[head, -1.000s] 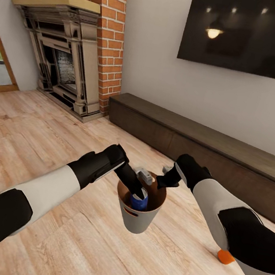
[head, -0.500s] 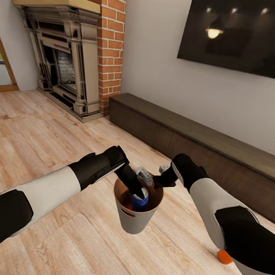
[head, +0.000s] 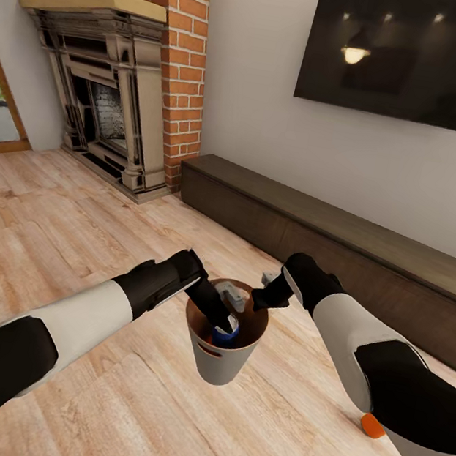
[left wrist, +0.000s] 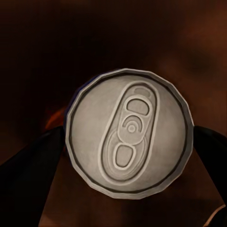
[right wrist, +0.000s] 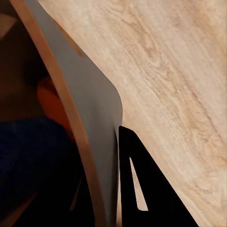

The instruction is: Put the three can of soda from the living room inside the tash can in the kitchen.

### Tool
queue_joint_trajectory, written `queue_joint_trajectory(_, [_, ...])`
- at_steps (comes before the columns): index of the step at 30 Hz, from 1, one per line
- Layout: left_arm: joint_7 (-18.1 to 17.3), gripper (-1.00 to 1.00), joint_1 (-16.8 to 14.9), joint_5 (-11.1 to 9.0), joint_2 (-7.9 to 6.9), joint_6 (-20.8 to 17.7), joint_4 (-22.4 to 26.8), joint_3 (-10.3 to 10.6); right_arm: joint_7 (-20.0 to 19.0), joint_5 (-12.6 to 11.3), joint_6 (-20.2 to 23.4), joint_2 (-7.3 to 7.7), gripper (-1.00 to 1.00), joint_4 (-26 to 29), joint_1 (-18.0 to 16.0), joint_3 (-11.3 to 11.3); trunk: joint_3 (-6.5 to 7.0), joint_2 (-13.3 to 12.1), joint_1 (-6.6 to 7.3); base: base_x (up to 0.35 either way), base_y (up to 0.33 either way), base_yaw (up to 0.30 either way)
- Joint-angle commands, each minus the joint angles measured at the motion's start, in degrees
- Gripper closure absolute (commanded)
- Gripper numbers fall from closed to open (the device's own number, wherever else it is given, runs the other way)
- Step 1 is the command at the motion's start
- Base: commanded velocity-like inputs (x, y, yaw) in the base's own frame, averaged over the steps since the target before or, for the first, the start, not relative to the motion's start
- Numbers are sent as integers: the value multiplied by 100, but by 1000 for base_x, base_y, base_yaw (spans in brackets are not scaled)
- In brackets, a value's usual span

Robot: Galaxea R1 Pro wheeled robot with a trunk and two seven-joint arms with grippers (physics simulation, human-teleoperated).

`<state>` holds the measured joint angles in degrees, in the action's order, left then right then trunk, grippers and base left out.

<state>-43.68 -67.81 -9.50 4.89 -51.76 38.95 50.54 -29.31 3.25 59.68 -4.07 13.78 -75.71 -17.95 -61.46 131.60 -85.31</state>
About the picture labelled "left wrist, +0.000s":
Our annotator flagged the can of soda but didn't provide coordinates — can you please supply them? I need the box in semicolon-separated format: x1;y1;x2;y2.
63;68;195;200
37;100;70;134

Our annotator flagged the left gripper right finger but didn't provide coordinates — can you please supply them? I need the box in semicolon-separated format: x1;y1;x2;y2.
193;126;227;207

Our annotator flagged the trash can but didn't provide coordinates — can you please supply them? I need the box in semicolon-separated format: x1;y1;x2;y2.
0;0;227;227

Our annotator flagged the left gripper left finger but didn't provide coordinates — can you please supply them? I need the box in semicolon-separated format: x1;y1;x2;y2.
0;126;65;227

